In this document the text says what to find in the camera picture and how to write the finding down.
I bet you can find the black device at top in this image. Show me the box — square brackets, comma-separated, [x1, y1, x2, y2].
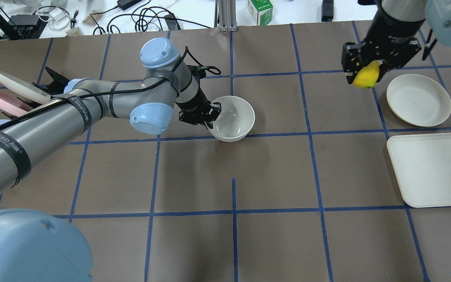
[321, 0, 334, 22]

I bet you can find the black dish rack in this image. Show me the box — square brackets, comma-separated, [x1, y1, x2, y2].
[2, 67, 70, 120]

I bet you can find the black cable bundle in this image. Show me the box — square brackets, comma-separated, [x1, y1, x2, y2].
[90, 0, 213, 36]

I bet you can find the yellow lemon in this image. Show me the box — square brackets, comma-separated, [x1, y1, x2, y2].
[352, 60, 381, 89]

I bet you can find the white rectangular tray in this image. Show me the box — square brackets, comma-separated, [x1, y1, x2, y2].
[386, 133, 451, 208]

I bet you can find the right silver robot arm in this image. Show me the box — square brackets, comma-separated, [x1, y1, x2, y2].
[341, 0, 451, 84]

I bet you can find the white ceramic bowl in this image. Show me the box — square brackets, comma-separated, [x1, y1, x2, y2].
[205, 95, 256, 142]

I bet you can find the aluminium frame post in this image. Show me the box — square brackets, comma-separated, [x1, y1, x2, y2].
[215, 0, 238, 32]

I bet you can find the pink plate in rack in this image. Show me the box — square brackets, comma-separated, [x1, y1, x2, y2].
[0, 91, 33, 117]

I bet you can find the cream round plate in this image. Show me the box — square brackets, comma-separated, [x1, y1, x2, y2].
[386, 74, 451, 127]

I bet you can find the green white carton box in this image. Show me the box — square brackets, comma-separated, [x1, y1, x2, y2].
[247, 0, 274, 26]

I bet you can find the white plate in rack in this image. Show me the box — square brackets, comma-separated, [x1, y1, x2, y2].
[0, 71, 51, 104]

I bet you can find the black power adapter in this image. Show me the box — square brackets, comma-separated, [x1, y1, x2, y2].
[117, 0, 142, 11]

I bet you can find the white coiled cable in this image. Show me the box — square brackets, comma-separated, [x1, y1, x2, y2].
[36, 5, 72, 32]

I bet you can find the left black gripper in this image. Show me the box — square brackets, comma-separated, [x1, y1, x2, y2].
[177, 91, 222, 130]

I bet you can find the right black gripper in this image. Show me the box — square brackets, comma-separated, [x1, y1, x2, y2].
[341, 8, 422, 84]

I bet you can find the black stand with clamp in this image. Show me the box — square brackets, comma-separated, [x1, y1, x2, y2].
[0, 0, 47, 40]

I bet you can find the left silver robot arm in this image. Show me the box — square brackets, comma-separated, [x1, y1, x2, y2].
[0, 37, 221, 282]

